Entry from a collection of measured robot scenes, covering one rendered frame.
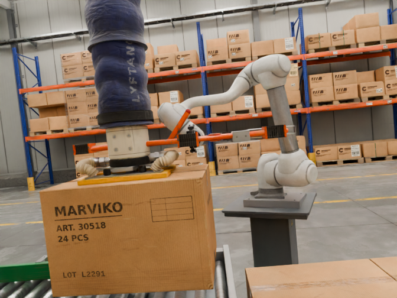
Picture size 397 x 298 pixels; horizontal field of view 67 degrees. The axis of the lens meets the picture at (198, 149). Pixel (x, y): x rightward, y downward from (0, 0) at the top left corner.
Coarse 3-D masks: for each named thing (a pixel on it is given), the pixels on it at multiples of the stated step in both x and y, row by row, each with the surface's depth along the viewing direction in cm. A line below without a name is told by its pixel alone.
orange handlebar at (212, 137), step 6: (252, 132) 119; (258, 132) 119; (264, 132) 119; (174, 138) 122; (198, 138) 120; (204, 138) 120; (210, 138) 120; (216, 138) 120; (222, 138) 120; (228, 138) 120; (150, 144) 121; (156, 144) 121; (162, 144) 121; (96, 150) 123; (102, 150) 123
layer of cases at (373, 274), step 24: (312, 264) 144; (336, 264) 141; (360, 264) 139; (384, 264) 137; (264, 288) 127; (288, 288) 125; (312, 288) 123; (336, 288) 122; (360, 288) 120; (384, 288) 118
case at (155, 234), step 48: (48, 192) 108; (96, 192) 107; (144, 192) 105; (192, 192) 103; (48, 240) 109; (96, 240) 108; (144, 240) 106; (192, 240) 105; (96, 288) 109; (144, 288) 107; (192, 288) 106
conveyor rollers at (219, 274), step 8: (216, 264) 153; (216, 272) 145; (32, 280) 156; (40, 280) 161; (48, 280) 155; (216, 280) 137; (224, 280) 138; (0, 288) 156; (8, 288) 150; (16, 288) 155; (24, 288) 149; (32, 288) 154; (40, 288) 147; (48, 288) 153; (216, 288) 131; (224, 288) 130; (0, 296) 144; (8, 296) 141; (16, 296) 142; (32, 296) 140; (48, 296) 138; (72, 296) 140; (80, 296) 134; (88, 296) 137; (96, 296) 133; (104, 296) 134; (120, 296) 131; (136, 296) 129; (144, 296) 132; (160, 296) 128; (176, 296) 126; (184, 296) 128; (200, 296) 124; (216, 296) 125; (224, 296) 123
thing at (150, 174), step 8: (144, 168) 114; (96, 176) 115; (104, 176) 113; (112, 176) 112; (120, 176) 112; (128, 176) 111; (136, 176) 111; (144, 176) 110; (152, 176) 110; (160, 176) 110; (80, 184) 112; (88, 184) 112
